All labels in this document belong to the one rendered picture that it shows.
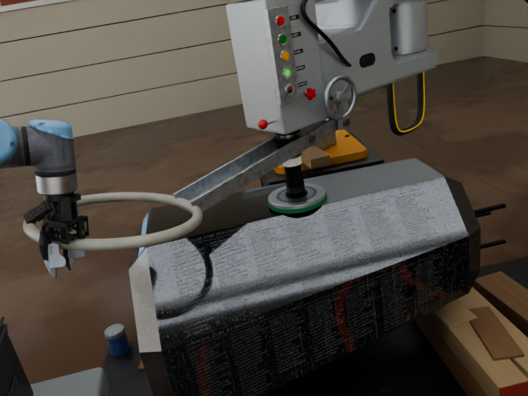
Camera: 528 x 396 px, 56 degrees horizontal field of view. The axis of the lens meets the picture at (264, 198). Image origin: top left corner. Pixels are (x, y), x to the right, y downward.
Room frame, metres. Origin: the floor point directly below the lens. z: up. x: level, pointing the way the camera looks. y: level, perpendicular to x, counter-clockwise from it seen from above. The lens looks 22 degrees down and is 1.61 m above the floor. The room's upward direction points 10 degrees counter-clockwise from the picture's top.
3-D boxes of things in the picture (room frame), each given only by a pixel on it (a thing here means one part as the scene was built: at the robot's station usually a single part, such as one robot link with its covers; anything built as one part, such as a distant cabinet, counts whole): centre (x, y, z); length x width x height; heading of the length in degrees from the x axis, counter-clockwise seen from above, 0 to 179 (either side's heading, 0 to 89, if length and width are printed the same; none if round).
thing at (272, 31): (1.57, -0.13, 1.41); 0.08 x 0.03 x 0.28; 124
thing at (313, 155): (2.36, -0.28, 0.81); 0.20 x 0.10 x 0.05; 12
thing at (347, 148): (2.62, -0.31, 0.76); 0.49 x 0.49 x 0.05; 4
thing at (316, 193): (1.70, -0.12, 0.89); 0.21 x 0.21 x 0.01
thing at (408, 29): (2.07, -0.67, 1.39); 0.19 x 0.19 x 0.20
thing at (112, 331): (2.15, 0.87, 0.08); 0.10 x 0.10 x 0.13
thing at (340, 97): (1.67, -0.29, 1.24); 0.15 x 0.10 x 0.15; 124
